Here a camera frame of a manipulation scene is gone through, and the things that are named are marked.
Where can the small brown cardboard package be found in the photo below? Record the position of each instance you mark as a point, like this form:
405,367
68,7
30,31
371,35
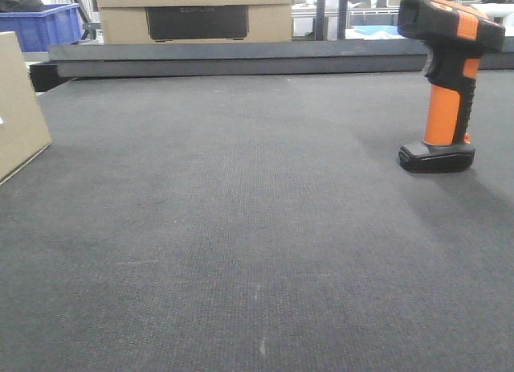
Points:
24,131

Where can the large cardboard box black window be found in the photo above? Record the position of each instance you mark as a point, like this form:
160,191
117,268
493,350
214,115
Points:
195,21

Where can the orange black barcode scanner gun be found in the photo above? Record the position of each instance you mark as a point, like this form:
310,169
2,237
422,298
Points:
457,37

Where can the blue plastic bin with bag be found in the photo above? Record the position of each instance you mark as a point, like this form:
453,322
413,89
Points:
58,24

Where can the black bag in bin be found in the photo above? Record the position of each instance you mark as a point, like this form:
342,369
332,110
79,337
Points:
21,6

